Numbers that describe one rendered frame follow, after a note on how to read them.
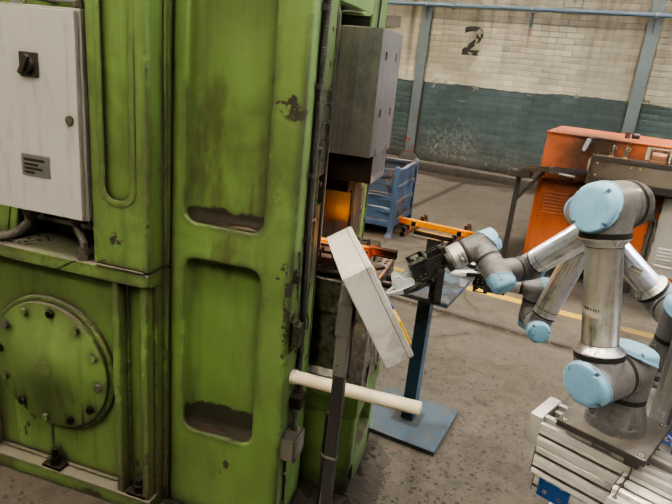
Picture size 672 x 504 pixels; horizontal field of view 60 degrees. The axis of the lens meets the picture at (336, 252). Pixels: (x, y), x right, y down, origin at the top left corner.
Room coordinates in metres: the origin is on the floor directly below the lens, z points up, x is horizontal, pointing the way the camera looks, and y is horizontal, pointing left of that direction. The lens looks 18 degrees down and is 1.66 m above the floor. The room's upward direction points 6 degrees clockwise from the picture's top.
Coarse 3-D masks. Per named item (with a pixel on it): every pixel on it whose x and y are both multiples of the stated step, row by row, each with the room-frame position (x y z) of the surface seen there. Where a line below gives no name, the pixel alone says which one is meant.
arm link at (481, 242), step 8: (480, 232) 1.62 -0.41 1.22; (488, 232) 1.62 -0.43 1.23; (496, 232) 1.62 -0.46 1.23; (464, 240) 1.62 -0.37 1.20; (472, 240) 1.61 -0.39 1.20; (480, 240) 1.60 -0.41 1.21; (488, 240) 1.60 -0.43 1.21; (496, 240) 1.60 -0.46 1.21; (464, 248) 1.60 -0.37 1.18; (472, 248) 1.59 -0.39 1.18; (480, 248) 1.59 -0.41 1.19; (488, 248) 1.58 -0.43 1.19; (496, 248) 1.60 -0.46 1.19; (472, 256) 1.59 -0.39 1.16; (480, 256) 1.58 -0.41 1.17
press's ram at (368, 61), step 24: (360, 48) 1.91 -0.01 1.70; (384, 48) 1.92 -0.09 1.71; (336, 72) 1.93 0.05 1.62; (360, 72) 1.91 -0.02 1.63; (384, 72) 1.96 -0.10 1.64; (336, 96) 1.93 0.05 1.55; (360, 96) 1.90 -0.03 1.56; (384, 96) 2.00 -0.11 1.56; (336, 120) 1.92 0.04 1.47; (360, 120) 1.90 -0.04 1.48; (384, 120) 2.04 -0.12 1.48; (336, 144) 1.92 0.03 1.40; (360, 144) 1.90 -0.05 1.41; (384, 144) 2.09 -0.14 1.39
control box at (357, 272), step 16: (336, 240) 1.57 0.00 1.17; (352, 240) 1.52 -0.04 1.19; (336, 256) 1.45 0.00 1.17; (352, 256) 1.41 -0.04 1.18; (352, 272) 1.31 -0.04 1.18; (368, 272) 1.30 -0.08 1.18; (352, 288) 1.30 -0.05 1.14; (368, 288) 1.31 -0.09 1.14; (368, 304) 1.31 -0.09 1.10; (384, 304) 1.31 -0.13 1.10; (368, 320) 1.31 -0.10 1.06; (384, 320) 1.31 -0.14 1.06; (384, 336) 1.31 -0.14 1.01; (400, 336) 1.32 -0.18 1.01; (384, 352) 1.32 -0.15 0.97; (400, 352) 1.32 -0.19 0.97
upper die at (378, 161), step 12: (336, 156) 1.97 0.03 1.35; (348, 156) 1.96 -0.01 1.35; (372, 156) 1.94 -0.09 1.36; (384, 156) 2.11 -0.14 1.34; (336, 168) 1.97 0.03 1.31; (348, 168) 1.96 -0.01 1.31; (360, 168) 1.95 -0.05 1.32; (372, 168) 1.95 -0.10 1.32; (348, 180) 1.96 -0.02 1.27; (360, 180) 1.95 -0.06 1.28; (372, 180) 1.97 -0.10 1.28
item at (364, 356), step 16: (384, 272) 2.07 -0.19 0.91; (320, 288) 1.94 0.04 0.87; (336, 288) 1.92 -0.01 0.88; (320, 304) 1.95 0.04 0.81; (336, 304) 1.93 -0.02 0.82; (320, 320) 1.97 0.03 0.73; (320, 336) 1.97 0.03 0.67; (352, 336) 1.91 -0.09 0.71; (368, 336) 1.92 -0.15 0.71; (320, 352) 1.97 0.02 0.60; (352, 352) 1.91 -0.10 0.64; (368, 352) 1.96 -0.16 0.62; (320, 368) 1.96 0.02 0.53; (352, 368) 1.90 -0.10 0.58; (368, 368) 2.00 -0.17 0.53
